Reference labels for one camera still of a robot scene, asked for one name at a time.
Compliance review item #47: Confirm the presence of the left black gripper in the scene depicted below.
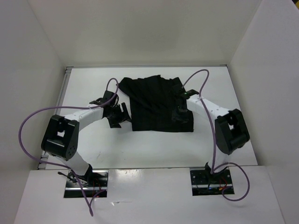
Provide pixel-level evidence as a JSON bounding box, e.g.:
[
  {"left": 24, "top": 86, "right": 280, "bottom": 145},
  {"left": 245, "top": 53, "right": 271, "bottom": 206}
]
[{"left": 106, "top": 102, "right": 132, "bottom": 128}]

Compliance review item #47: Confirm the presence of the black skirt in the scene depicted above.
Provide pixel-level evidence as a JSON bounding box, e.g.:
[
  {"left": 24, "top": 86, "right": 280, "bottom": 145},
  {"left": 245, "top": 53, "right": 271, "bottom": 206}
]
[{"left": 119, "top": 75, "right": 194, "bottom": 133}]

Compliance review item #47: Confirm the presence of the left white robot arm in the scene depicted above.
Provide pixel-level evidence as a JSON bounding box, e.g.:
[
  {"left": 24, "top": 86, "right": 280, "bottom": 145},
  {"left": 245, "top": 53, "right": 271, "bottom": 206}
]
[{"left": 41, "top": 103, "right": 131, "bottom": 187}]

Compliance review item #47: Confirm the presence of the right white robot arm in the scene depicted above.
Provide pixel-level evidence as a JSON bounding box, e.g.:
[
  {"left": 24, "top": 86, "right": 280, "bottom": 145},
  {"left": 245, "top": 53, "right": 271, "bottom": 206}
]
[{"left": 172, "top": 90, "right": 250, "bottom": 183}]

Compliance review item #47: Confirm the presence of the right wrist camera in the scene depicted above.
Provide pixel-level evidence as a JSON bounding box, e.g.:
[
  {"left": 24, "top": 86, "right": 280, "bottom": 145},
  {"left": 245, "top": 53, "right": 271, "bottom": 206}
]
[{"left": 172, "top": 85, "right": 190, "bottom": 99}]

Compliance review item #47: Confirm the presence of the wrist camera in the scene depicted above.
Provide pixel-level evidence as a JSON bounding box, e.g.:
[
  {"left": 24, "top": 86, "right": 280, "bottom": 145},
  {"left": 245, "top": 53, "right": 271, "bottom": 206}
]
[
  {"left": 172, "top": 85, "right": 190, "bottom": 99},
  {"left": 102, "top": 90, "right": 118, "bottom": 105}
]

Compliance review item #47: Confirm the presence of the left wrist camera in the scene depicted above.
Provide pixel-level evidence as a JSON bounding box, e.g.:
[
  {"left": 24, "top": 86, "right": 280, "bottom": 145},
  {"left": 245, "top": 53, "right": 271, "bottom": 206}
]
[{"left": 102, "top": 90, "right": 118, "bottom": 105}]

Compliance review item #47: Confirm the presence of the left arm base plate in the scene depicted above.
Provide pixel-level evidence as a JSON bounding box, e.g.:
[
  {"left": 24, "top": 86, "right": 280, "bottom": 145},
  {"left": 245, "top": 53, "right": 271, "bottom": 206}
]
[{"left": 64, "top": 170, "right": 108, "bottom": 198}]

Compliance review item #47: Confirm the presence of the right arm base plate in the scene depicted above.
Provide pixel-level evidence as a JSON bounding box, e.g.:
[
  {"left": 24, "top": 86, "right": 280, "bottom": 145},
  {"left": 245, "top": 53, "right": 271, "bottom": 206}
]
[{"left": 190, "top": 168, "right": 235, "bottom": 196}]

